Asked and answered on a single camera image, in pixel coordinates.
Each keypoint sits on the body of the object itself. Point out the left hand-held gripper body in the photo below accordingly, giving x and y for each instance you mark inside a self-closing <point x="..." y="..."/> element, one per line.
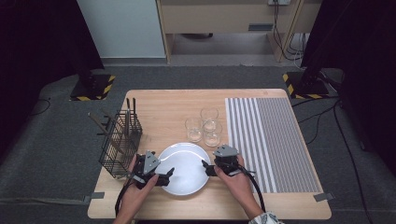
<point x="151" y="163"/>

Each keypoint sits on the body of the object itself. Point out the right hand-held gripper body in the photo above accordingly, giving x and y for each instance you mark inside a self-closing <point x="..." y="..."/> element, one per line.
<point x="225" y="152"/>

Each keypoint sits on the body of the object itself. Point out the clear drinking glass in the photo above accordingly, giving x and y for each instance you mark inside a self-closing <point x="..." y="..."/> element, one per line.
<point x="213" y="137"/>
<point x="209" y="115"/>
<point x="194" y="130"/>

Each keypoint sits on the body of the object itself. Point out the white round plate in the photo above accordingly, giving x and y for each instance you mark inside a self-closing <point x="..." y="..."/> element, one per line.
<point x="186" y="165"/>

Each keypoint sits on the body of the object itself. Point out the person's left hand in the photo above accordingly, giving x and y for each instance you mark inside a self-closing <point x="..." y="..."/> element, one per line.
<point x="134" y="199"/>

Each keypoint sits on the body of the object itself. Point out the person's right hand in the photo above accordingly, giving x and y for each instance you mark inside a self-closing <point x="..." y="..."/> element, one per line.
<point x="241" y="189"/>

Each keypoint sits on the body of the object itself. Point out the steel utensil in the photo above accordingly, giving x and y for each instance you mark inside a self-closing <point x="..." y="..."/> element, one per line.
<point x="128" y="121"/>

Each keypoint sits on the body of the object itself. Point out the grey white striped placemat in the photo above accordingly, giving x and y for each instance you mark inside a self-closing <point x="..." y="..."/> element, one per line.
<point x="280" y="140"/>

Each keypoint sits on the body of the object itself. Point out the grey tape piece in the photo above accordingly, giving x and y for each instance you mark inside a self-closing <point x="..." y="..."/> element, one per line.
<point x="95" y="196"/>
<point x="323" y="196"/>

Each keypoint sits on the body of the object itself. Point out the striped black stand base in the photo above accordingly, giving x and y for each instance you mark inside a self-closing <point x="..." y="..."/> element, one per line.
<point x="306" y="88"/>
<point x="93" y="88"/>

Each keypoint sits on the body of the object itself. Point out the grey floor tape strip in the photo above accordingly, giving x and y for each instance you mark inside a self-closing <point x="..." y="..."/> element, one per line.
<point x="40" y="200"/>

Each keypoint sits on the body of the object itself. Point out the light wooden desk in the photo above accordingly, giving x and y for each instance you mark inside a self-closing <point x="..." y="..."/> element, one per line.
<point x="218" y="17"/>

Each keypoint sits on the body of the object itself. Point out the white panel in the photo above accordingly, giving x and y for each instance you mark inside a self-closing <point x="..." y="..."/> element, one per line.
<point x="124" y="28"/>

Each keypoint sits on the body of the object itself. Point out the white power strip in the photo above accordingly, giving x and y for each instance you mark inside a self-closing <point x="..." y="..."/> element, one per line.
<point x="279" y="2"/>

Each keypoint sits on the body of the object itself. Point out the black curtain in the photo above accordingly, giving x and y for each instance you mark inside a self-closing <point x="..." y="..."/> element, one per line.
<point x="358" y="46"/>
<point x="37" y="46"/>

